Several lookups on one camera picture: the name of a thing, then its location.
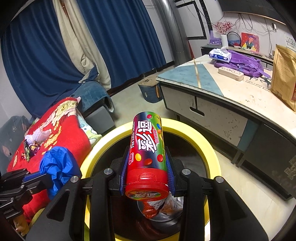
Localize white snack bag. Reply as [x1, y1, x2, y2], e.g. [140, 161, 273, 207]
[160, 192, 184, 216]

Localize red mesh wrapper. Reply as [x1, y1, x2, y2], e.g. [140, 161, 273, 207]
[142, 199, 165, 219]

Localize red candy tube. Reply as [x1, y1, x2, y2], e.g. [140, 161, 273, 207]
[125, 111, 169, 201]

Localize purple candy wrapper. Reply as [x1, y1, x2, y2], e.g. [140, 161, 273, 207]
[21, 140, 41, 162]

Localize white foam net sleeve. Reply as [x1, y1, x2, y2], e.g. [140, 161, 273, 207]
[25, 128, 51, 145]

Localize yellow rimmed black trash bin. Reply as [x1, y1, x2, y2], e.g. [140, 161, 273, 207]
[80, 118, 221, 240]

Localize left hand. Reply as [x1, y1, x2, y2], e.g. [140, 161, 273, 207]
[13, 214, 30, 237]

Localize grey patterned sofa cushion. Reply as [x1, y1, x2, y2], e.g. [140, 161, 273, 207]
[0, 116, 30, 174]

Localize red floral blanket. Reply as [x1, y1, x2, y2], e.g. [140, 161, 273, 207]
[7, 97, 92, 223]

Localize marble top coffee table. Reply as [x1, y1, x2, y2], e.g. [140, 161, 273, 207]
[157, 55, 295, 200]

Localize left blue curtain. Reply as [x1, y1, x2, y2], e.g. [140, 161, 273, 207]
[1, 1, 98, 118]

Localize blue curtain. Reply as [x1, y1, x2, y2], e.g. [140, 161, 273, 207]
[77, 0, 166, 88]
[1, 1, 98, 118]

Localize blue sofa throw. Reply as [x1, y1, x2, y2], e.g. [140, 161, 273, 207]
[70, 81, 114, 117]

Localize beige power strip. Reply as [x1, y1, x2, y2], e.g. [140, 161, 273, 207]
[218, 66, 244, 81]

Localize brown paper bag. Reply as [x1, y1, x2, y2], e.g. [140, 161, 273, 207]
[270, 45, 296, 112]

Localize blue storage stool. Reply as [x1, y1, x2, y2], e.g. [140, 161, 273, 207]
[138, 77, 163, 103]

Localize purple backpack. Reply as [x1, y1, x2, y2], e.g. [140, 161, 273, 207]
[214, 50, 271, 78]

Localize black tv cabinet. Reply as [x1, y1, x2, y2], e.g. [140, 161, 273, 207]
[200, 44, 275, 68]

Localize beige inner curtain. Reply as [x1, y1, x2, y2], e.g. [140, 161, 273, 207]
[52, 1, 111, 90]

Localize tissue pack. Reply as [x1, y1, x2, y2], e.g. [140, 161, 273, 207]
[209, 47, 232, 63]

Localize colourful portrait painting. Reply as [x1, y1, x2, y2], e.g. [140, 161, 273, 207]
[241, 33, 259, 52]

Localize purple gift box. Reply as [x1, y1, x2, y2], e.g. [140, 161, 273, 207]
[209, 30, 222, 46]

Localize round glass ornament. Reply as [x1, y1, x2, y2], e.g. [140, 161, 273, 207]
[227, 31, 241, 48]

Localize right blue curtain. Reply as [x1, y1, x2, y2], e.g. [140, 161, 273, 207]
[77, 0, 166, 88]

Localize white vase red flowers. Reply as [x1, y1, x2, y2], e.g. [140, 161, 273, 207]
[214, 20, 233, 48]

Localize black curved television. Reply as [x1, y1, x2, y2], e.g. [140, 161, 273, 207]
[218, 0, 284, 24]

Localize silver tower air conditioner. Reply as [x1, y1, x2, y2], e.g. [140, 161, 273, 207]
[152, 0, 192, 66]

